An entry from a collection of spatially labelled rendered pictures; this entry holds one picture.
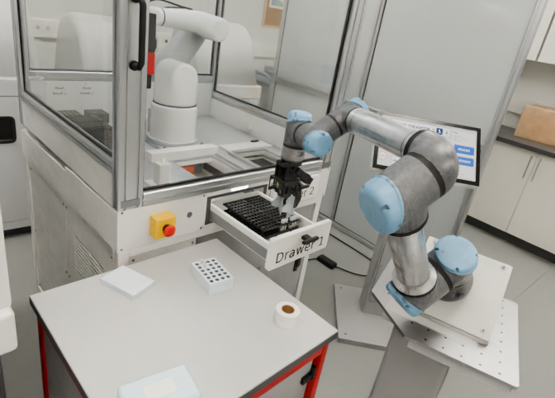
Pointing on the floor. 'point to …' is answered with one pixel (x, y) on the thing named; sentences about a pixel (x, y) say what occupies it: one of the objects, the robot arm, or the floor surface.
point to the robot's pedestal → (411, 362)
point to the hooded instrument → (8, 338)
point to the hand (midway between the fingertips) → (286, 212)
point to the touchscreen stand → (363, 305)
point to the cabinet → (83, 258)
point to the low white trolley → (179, 333)
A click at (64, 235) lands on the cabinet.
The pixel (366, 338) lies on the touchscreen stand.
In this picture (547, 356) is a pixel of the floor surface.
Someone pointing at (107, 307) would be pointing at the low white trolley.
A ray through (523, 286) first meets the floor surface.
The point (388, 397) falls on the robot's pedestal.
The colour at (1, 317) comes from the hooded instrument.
